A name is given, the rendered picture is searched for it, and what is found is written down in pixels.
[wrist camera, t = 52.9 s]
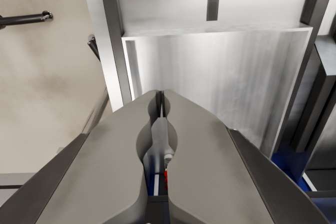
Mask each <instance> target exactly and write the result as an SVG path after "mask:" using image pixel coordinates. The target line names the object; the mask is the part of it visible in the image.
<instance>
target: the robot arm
mask: <svg viewBox="0 0 336 224"><path fill-rule="evenodd" d="M161 108H162V115H163V118H166V120H167V130H168V144H169V146H170V147H171V148H172V149H173V151H174V153H175V154H174V156H173V158H172V159H171V161H170V162H169V163H168V165H167V188H168V204H169V217H170V224H331V223H330V222H329V220H328V219H327V218H326V216H325V215H324V214H323V213H322V211H321V210H320V209H319V208H318V207H317V205H316V204H315V203H314V202H313V201H312V200H311V199H310V198H309V196H308V195H307V194H306V193H305V192H304V191H303V190H302V189H301V188H300V187H299V186H298V185H297V184H296V183H295V182H294V181H293V180H292V179H291V178H290V177H289V176H288V175H286V174H285V173H284V172H283V171H282V170H281V169H280V168H279V167H278V166H277V165H276V164H274V163H273V162H272V161H271V160H270V159H269V158H268V157H267V156H266V155H265V154H264V153H262V152H261V151H260V150H259V149H258V148H257V147H256V146H255V145H254V144H253V143H252V142H250V141H249V140H248V139H247V138H246V137H245V136H244V135H243V134H242V133H241V132H240V131H238V130H237V129H236V128H228V127H227V126H226V125H225V124H224V123H223V122H222V121H221V120H220V119H219V118H218V117H216V116H215V115H214V114H212V113H211V112H210V111H208V110H207V109H205V108H203V107H201V106H200V105H198V104H196V103H194V102H192V101H191V100H189V99H187V98H185V97H183V96H182V95H180V94H178V93H176V92H174V91H173V90H171V89H166V90H157V89H155V90H150V91H148V92H146V93H144V94H143V95H141V96H139V97H138V98H136V99H134V100H132V101H131V102H129V103H127V104H126V105H124V106H122V107H121V108H119V109H117V110H116V111H114V112H113V113H111V114H110V115H109V116H107V117H106V118H105V119H103V120H102V121H101V122H100V123H99V124H98V125H97V126H96V127H94V128H93V129H92V130H91V131H90V132H89V133H80V134H79V135H78V136H77V137H76V138H75V139H74V140H73V141H72V142H70V143H69V144H68V145H67V146H66V147H65V148H64V149H63V150H61V151H60V152H59V153H58V154H57V155H56V156H55V157H54V158H53V159H51V160H50V161H49V162H48V163H47V164H46V165H45V166H44V167H42V168H41V169H40V170H39V171H38V172H37V173H36V174H35V175H34V176H32V177H31V178H30V179H29V180H28V181H27V182H26V183H25V184H23V185H22V186H21V187H20V188H19V189H18V190H17V191H16V192H15V193H14V194H13V195H12V196H11V197H10V198H9V199H8V200H7V201H6V202H5V203H4V204H3V205H2V206H1V207H0V224H144V223H145V217H146V209H147V201H148V191H147V185H146V179H145V173H144V167H143V164H142V161H143V158H144V156H145V154H146V152H147V151H148V150H149V149H150V147H151V146H152V145H153V138H152V130H151V128H152V125H153V124H154V122H155V121H156V120H157V119H158V118H160V117H161Z"/></svg>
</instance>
